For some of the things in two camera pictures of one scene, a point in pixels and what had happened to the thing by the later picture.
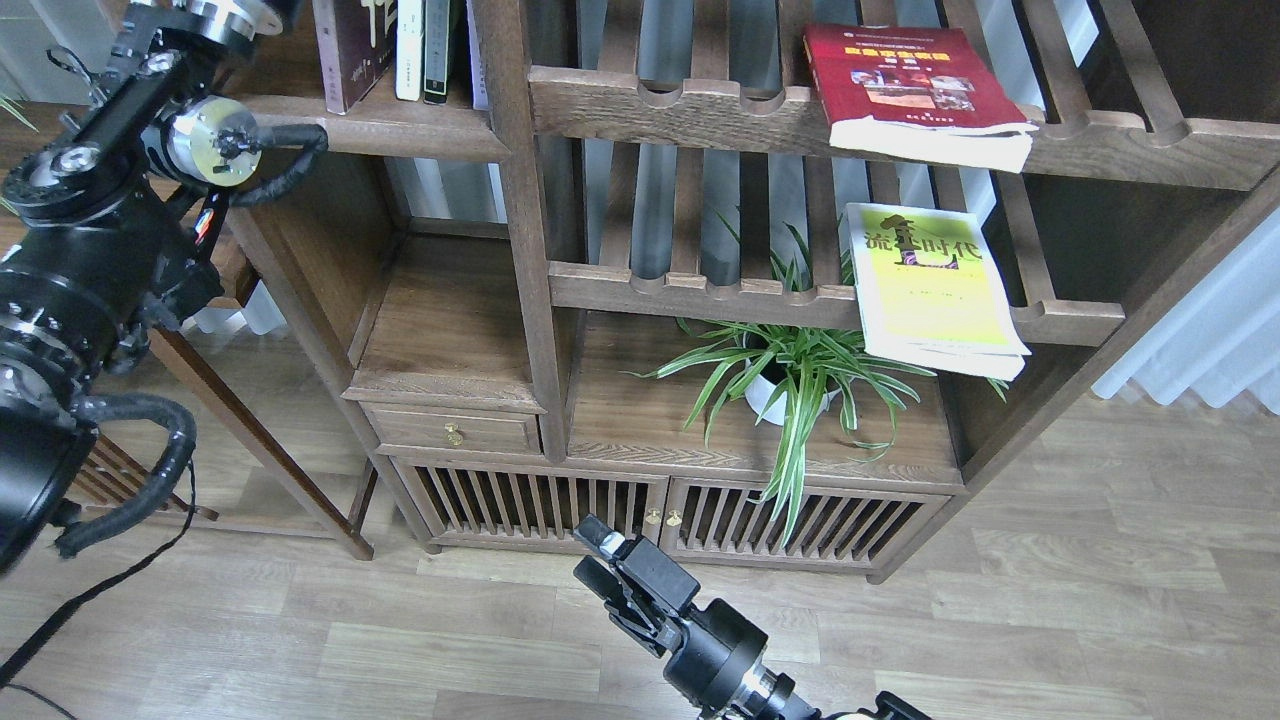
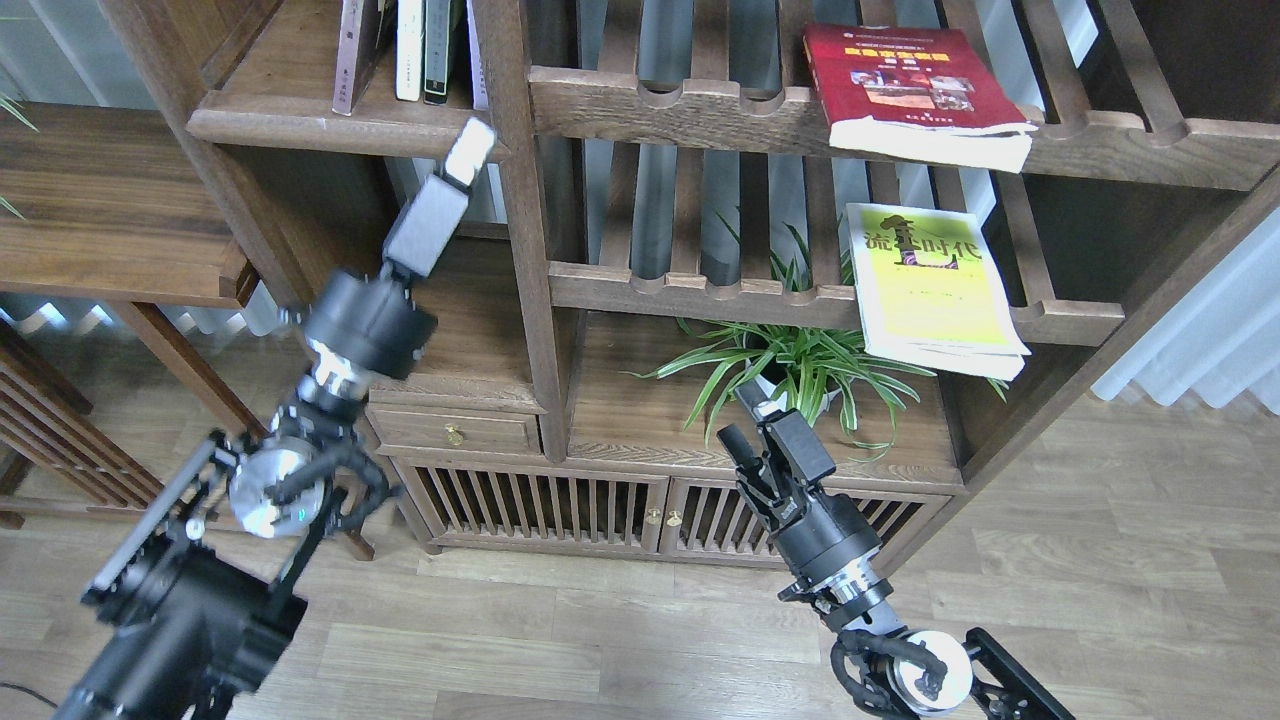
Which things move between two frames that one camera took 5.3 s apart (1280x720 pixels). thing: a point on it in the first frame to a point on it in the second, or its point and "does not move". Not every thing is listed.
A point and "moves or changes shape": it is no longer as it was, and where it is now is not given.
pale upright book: [479, 90] does not move
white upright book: [408, 49] does not move
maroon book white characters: [356, 40] moves or changes shape
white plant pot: [761, 393] does not move
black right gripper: [708, 650] to [779, 486]
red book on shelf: [917, 94] does not move
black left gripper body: [232, 21] to [375, 316]
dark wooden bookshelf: [773, 279] does not move
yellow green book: [929, 292] does not move
